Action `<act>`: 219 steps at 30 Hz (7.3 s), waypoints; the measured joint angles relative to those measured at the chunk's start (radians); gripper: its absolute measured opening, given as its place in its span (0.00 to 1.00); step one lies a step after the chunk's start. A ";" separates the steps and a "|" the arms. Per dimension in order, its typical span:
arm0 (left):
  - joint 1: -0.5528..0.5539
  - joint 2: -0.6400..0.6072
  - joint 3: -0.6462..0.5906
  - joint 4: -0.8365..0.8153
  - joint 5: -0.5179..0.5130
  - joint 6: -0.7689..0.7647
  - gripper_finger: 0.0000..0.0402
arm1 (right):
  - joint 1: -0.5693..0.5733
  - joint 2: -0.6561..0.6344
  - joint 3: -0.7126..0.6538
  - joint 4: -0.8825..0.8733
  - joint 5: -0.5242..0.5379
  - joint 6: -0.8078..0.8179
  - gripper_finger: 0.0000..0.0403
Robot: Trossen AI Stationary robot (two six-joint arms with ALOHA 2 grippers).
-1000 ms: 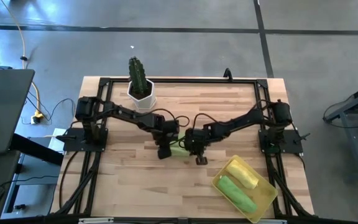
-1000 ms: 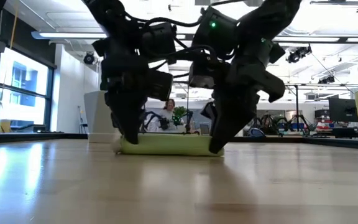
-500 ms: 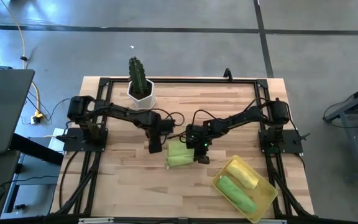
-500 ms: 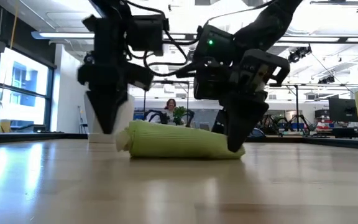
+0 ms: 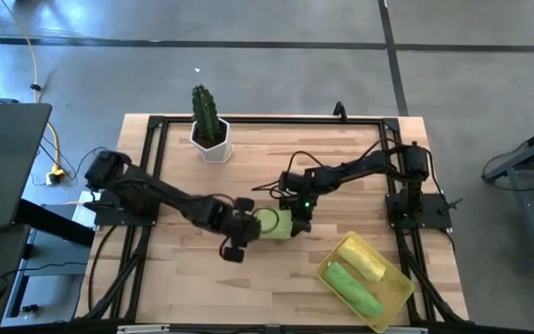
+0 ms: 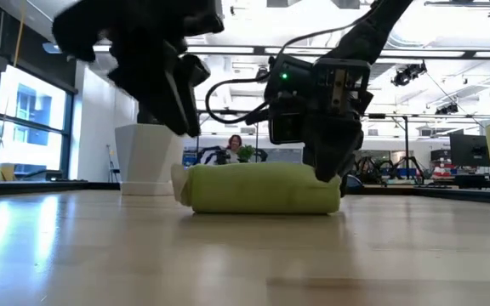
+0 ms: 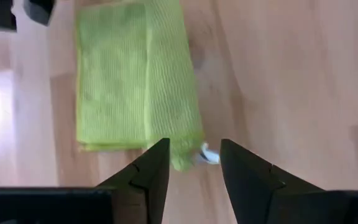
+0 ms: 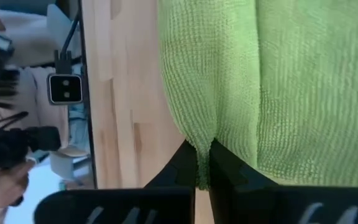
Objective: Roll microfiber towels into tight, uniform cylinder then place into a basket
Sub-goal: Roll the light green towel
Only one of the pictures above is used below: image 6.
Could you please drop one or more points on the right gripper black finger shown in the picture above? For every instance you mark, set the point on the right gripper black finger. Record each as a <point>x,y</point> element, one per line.
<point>347,168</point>
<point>332,144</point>

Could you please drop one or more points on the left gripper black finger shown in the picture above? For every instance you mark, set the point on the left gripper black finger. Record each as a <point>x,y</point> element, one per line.
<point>194,76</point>
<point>166,102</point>

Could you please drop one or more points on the light green microfiber towel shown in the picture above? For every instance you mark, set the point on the light green microfiber towel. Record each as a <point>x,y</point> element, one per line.
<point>262,187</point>

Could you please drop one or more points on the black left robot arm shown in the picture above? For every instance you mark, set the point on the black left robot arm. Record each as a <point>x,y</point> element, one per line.
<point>143,21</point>

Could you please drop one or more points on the black background robot arms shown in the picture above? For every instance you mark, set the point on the black background robot arms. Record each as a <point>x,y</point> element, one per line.
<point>372,168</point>

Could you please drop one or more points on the white hexagonal plant pot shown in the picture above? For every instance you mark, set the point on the white hexagonal plant pot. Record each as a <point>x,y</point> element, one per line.
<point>147,157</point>

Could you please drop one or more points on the black background equipment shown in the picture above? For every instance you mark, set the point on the black background equipment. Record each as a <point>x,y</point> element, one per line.
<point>213,156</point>

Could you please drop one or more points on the person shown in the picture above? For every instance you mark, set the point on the person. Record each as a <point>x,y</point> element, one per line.
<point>234,144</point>

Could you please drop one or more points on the background potted plant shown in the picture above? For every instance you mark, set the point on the background potted plant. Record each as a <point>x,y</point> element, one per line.
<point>246,152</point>

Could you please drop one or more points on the thin background stand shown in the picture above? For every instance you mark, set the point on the thin background stand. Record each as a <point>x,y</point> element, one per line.
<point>114,172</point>

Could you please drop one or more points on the fluorescent ceiling lamp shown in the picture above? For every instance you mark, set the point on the fluorescent ceiling lamp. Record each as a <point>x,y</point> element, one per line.
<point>51,48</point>

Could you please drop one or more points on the red white background items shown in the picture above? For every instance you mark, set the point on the red white background items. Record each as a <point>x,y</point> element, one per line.
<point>442,171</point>

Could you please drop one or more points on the large window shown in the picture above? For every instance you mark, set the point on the large window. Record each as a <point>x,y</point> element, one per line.
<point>32,110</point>

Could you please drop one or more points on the black background monitor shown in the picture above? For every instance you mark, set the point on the black background monitor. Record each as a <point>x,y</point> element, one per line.
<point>468,149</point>

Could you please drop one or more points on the small cardboard box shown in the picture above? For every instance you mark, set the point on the small cardboard box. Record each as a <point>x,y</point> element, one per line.
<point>7,172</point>

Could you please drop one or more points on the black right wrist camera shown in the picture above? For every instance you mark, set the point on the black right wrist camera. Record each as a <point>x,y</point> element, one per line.
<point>285,127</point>

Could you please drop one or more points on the black ceiling camera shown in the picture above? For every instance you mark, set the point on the black ceiling camera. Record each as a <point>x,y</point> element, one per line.
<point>447,109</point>
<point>406,75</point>
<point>263,73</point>

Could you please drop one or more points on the black aluminium table frame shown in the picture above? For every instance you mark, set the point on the black aluminium table frame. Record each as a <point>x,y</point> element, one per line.
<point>398,192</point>

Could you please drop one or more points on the black background gantry frame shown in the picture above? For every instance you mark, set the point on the black background gantry frame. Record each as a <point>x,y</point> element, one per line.
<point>406,140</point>

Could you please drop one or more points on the long ceiling light rail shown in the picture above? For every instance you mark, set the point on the long ceiling light rail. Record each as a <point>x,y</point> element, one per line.
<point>419,54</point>

